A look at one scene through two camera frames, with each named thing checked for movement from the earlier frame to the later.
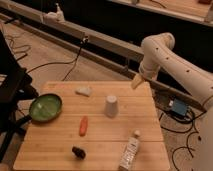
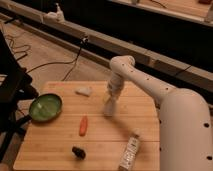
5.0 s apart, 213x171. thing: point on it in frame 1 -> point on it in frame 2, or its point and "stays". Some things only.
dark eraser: x=79 y=152 stays
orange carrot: x=83 y=125 stays
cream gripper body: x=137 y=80 -> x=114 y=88
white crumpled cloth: x=85 y=91 stays
